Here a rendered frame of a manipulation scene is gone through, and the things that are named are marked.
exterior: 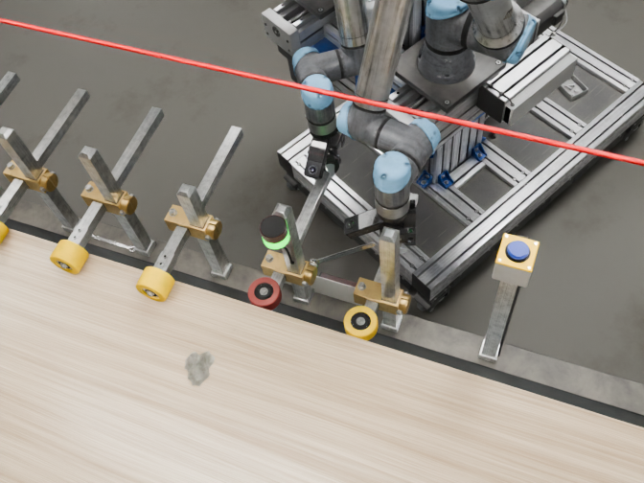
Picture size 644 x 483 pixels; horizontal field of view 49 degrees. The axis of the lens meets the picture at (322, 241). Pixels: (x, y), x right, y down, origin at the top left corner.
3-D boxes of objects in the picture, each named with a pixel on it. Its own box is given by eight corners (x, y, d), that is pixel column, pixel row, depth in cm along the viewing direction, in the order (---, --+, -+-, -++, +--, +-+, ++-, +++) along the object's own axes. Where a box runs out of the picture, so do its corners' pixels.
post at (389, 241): (387, 318, 191) (383, 223, 150) (400, 322, 190) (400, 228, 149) (383, 330, 189) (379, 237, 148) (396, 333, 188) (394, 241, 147)
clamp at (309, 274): (270, 259, 187) (267, 249, 183) (318, 272, 184) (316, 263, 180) (263, 276, 185) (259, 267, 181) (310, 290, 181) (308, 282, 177)
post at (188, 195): (224, 276, 208) (181, 180, 167) (236, 279, 207) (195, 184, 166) (219, 286, 206) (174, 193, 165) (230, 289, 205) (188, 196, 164)
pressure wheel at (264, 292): (263, 292, 185) (255, 271, 175) (290, 301, 183) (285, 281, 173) (250, 319, 182) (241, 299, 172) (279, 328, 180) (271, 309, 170)
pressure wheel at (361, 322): (340, 333, 177) (337, 313, 167) (369, 318, 179) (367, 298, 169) (356, 359, 173) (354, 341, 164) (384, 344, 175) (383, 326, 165)
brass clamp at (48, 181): (21, 168, 199) (13, 156, 194) (61, 179, 195) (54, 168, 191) (10, 185, 196) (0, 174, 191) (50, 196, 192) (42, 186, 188)
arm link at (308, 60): (333, 59, 186) (344, 90, 180) (291, 70, 185) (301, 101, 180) (331, 37, 179) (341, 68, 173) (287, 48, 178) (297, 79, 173)
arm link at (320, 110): (327, 66, 172) (335, 92, 167) (332, 97, 181) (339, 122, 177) (295, 74, 171) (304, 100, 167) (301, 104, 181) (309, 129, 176)
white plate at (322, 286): (274, 278, 198) (268, 261, 190) (362, 304, 191) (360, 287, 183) (274, 280, 198) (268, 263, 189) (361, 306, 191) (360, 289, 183)
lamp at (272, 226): (281, 259, 175) (266, 211, 157) (301, 264, 174) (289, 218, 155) (271, 279, 172) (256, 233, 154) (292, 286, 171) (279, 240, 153)
